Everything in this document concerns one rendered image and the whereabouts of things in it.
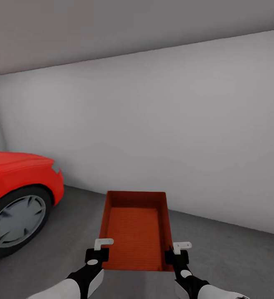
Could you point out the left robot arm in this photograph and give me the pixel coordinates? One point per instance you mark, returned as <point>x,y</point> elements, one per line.
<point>83,283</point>

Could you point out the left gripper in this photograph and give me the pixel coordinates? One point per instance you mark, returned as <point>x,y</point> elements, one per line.
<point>103,253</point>

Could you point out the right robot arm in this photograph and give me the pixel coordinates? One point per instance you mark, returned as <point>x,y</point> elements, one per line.
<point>188,286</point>

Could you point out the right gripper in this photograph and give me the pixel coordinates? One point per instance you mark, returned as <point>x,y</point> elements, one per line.
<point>171,258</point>

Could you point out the storage box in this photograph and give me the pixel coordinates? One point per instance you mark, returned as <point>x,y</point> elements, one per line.
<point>138,222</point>

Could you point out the car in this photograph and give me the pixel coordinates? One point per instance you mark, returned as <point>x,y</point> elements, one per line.
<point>30,185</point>

